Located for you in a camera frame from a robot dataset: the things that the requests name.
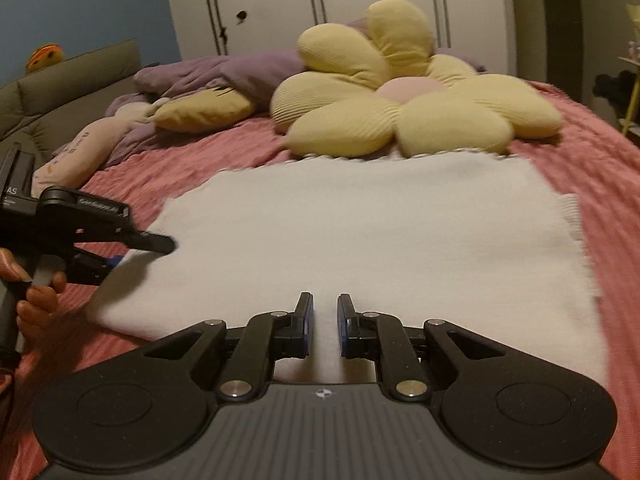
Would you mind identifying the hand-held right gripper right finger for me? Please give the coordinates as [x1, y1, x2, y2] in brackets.
[336, 293, 506, 402]

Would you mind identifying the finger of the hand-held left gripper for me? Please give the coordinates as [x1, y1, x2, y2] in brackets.
[75, 230, 177, 255]
[67, 254, 125, 286]

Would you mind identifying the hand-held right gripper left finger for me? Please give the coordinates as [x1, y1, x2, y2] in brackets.
[141, 292, 315, 402]

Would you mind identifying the white knit sweater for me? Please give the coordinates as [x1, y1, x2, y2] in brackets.
[85, 152, 606, 386]

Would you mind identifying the person's left hand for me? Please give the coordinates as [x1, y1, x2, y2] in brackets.
[0, 248, 69, 339]

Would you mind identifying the long pink plush pillow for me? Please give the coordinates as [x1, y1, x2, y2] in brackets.
[32, 102, 166, 188]

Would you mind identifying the green padded headboard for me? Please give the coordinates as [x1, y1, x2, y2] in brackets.
[0, 39, 143, 161]

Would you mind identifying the small yellow pillow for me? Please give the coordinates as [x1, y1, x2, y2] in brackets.
[154, 91, 257, 133]

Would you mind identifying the orange plush toy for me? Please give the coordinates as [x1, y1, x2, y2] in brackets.
[26, 44, 66, 73]

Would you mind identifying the purple duvet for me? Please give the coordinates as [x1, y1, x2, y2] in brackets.
[52, 17, 488, 168]

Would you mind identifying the yellow flower-shaped pillow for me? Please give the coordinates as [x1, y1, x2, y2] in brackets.
[270, 0, 565, 158]

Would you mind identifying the pink ribbed bedspread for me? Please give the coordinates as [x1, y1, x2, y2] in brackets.
[0, 80, 640, 480]

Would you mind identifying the black plush object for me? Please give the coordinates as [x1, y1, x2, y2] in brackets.
[594, 72, 633, 113]

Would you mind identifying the yellow side table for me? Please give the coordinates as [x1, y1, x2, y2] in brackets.
[617, 55, 640, 136]

